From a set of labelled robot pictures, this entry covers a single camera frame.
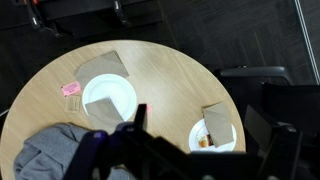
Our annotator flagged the white plate with food packet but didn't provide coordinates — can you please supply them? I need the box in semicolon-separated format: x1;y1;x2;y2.
188;118;238;154

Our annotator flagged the flat brown paper napkin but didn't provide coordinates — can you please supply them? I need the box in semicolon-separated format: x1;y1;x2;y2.
74;50;130;88

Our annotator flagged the black office chair with armrest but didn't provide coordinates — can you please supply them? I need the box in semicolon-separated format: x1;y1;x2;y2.
213;65;320;141

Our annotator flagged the white baseboard strip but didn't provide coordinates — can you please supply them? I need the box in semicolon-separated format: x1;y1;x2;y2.
293;0;320;85

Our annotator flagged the large white round plate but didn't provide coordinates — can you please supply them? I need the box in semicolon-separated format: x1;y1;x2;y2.
81;73;138;123

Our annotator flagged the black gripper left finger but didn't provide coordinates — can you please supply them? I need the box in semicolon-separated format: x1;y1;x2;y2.
63;103;148;180

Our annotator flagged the black orange bar clamp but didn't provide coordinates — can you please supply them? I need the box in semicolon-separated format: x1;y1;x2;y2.
23;0;63;37
112;0;132;27

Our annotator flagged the grey cloth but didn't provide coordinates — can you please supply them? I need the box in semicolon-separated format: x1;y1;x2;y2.
13;122;134;180

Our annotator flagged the orange red condiment packet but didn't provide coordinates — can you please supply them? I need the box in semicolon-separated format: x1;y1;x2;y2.
197;133;215;150

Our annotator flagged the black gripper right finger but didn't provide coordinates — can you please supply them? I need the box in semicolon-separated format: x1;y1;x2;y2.
244;104;305;180

